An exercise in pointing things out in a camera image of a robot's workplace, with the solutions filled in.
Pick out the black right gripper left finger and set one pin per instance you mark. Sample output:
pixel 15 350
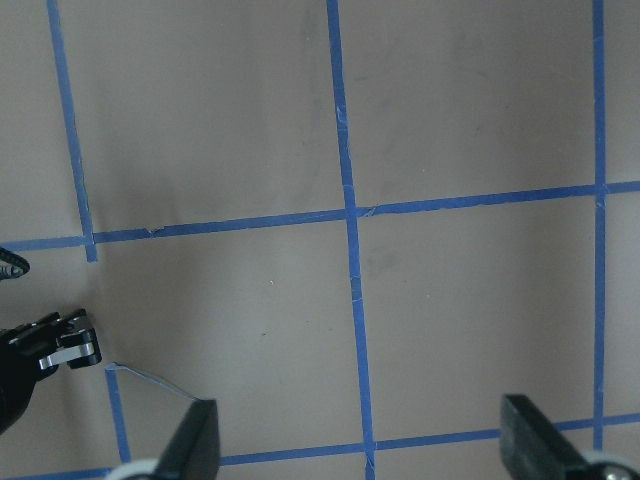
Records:
pixel 194 450

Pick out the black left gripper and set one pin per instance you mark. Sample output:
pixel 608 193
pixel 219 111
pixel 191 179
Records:
pixel 30 353

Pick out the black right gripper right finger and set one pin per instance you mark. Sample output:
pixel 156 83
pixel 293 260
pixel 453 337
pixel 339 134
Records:
pixel 531 448

